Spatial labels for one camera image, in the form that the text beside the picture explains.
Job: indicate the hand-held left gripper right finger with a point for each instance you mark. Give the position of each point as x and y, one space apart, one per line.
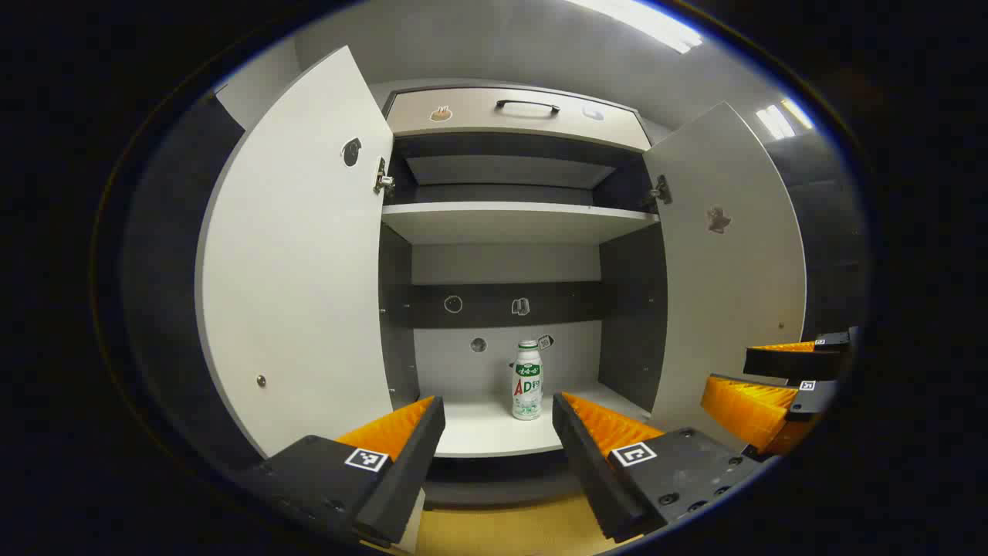
590 471

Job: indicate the white cabinet drawer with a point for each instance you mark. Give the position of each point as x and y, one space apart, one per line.
478 123

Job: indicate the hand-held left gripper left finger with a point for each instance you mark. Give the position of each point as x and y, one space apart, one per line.
413 463

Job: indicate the white cabinet shelf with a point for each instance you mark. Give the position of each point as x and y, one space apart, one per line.
509 220

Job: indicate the metal door hinge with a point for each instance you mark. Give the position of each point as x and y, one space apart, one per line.
661 190
383 182

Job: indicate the white and grey cabinet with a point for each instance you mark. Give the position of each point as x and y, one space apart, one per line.
629 309

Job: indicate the long ceiling light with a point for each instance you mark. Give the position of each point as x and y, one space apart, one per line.
641 22

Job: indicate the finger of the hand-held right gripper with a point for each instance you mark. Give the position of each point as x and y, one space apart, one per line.
787 364
745 409

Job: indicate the black backdrop cloth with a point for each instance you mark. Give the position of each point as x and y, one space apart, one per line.
830 232

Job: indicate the white green label bottle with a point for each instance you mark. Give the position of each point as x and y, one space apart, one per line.
527 386

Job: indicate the small ceiling light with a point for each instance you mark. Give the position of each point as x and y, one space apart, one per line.
776 122

